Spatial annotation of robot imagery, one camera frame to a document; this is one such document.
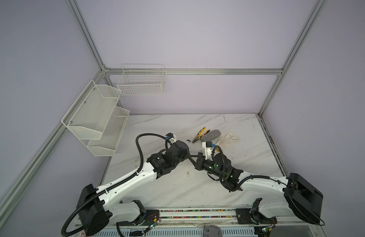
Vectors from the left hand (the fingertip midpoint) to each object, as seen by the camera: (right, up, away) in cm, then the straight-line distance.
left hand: (187, 149), depth 76 cm
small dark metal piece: (+1, +3, +28) cm, 28 cm away
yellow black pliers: (+8, +5, +29) cm, 30 cm away
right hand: (0, -4, -2) cm, 4 cm away
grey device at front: (+12, -38, -7) cm, 40 cm away
